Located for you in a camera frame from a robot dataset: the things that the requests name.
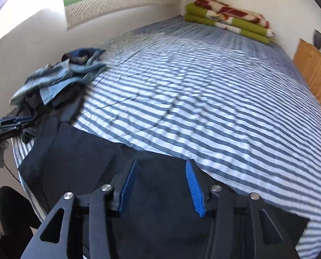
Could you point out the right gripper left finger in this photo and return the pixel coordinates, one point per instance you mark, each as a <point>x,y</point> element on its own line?
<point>61,233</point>

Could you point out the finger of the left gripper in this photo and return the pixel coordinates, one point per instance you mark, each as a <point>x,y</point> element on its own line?
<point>7,132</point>
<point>11,120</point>

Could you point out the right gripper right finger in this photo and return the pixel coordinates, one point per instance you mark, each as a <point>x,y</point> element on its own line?
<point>241,226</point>

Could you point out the black pants with pink waistband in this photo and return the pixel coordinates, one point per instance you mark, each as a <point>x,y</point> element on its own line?
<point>159,220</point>

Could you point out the dark grey garment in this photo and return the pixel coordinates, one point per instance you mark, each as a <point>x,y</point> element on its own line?
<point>65,107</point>

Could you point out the light blue denim shirt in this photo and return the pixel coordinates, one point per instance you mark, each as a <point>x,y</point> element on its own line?
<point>52,79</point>

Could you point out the dark blue striped garment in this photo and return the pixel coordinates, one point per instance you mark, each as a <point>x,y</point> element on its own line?
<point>81,56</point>

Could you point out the blue white striped quilt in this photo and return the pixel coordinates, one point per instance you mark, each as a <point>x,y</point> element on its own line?
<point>238,107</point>

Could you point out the dark ceramic pot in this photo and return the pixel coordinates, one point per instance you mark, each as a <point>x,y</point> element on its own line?
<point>317,39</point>

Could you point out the green folded quilt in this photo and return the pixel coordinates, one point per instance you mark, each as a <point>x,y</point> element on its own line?
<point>209,17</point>

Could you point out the red floral folded blanket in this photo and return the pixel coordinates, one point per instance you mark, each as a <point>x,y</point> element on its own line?
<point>220,7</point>

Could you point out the wooden slatted bed rail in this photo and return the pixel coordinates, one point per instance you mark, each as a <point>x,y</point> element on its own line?
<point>307,59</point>

